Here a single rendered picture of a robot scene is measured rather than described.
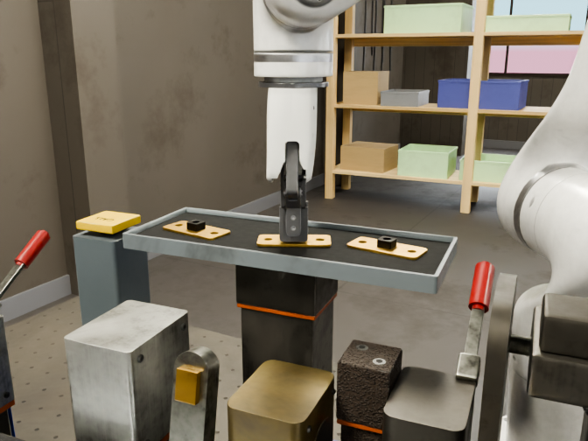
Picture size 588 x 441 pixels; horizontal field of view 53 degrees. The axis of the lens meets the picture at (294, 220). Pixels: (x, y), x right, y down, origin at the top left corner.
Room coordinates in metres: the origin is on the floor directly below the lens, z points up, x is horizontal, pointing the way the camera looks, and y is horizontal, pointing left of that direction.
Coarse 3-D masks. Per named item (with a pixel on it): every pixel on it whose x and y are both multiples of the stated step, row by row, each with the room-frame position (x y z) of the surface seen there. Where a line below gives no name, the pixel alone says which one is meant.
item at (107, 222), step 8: (96, 216) 0.76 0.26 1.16; (104, 216) 0.76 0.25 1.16; (112, 216) 0.76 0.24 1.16; (120, 216) 0.76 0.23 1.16; (128, 216) 0.76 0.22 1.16; (136, 216) 0.77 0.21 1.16; (80, 224) 0.74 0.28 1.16; (88, 224) 0.73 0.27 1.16; (96, 224) 0.73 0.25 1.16; (104, 224) 0.73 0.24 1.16; (112, 224) 0.73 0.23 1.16; (120, 224) 0.74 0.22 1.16; (128, 224) 0.75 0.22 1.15; (104, 232) 0.73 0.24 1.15; (112, 232) 0.72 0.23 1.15
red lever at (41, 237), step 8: (40, 232) 0.77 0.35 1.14; (32, 240) 0.76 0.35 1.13; (40, 240) 0.77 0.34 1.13; (48, 240) 0.78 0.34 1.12; (24, 248) 0.75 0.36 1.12; (32, 248) 0.75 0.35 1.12; (40, 248) 0.76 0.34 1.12; (24, 256) 0.74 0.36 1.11; (32, 256) 0.75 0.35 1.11; (16, 264) 0.74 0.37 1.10; (24, 264) 0.74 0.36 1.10; (16, 272) 0.73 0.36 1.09; (8, 280) 0.72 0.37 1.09; (0, 288) 0.71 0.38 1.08; (8, 288) 0.71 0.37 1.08; (0, 296) 0.70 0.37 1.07; (0, 304) 0.69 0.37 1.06
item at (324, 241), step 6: (264, 234) 0.67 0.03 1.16; (270, 234) 0.67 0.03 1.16; (276, 234) 0.67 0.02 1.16; (312, 234) 0.67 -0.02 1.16; (318, 234) 0.67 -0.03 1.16; (324, 234) 0.67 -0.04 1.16; (258, 240) 0.65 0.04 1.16; (264, 240) 0.65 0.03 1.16; (270, 240) 0.66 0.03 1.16; (276, 240) 0.65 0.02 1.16; (312, 240) 0.65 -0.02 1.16; (318, 240) 0.65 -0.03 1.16; (324, 240) 0.65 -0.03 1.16; (330, 240) 0.65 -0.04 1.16; (264, 246) 0.63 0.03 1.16; (270, 246) 0.63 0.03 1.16; (276, 246) 0.63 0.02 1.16; (282, 246) 0.63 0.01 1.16; (288, 246) 0.63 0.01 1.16; (294, 246) 0.63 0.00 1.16; (300, 246) 0.63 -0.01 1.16; (306, 246) 0.63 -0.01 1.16; (312, 246) 0.63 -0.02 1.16; (318, 246) 0.63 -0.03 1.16; (324, 246) 0.63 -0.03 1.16; (330, 246) 0.63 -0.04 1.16
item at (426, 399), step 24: (408, 384) 0.48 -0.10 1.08; (432, 384) 0.48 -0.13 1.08; (456, 384) 0.48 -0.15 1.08; (384, 408) 0.44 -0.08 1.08; (408, 408) 0.44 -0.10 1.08; (432, 408) 0.44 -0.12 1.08; (456, 408) 0.44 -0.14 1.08; (384, 432) 0.43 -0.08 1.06; (408, 432) 0.42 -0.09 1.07; (432, 432) 0.41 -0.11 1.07; (456, 432) 0.41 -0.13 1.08
